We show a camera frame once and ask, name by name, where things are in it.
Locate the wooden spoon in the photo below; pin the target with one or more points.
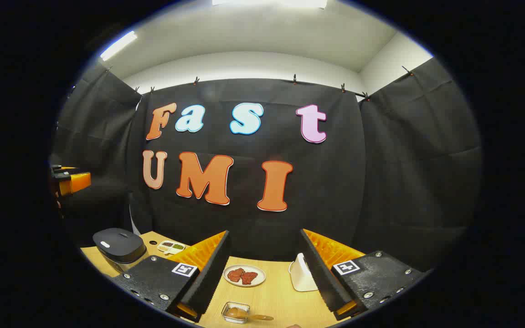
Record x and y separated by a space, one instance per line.
237 313

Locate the black rice cooker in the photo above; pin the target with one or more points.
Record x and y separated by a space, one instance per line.
119 246

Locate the black backdrop cloth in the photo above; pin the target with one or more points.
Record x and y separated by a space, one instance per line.
335 191

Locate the white divided grain dish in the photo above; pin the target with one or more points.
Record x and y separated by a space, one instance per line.
171 247

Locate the red meat piece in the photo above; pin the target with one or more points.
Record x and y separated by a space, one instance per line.
249 278
235 275

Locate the white toaster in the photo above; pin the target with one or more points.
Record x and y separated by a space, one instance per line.
301 278

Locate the long ceiling light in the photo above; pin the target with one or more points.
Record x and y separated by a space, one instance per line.
267 2
117 45

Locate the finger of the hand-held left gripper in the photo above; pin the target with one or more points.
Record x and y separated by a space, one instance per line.
78 182

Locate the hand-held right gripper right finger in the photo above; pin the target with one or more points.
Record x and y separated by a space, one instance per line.
321 278

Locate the white round plate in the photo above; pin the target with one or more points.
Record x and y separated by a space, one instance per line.
261 274

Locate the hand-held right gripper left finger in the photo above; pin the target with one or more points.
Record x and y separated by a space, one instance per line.
212 278

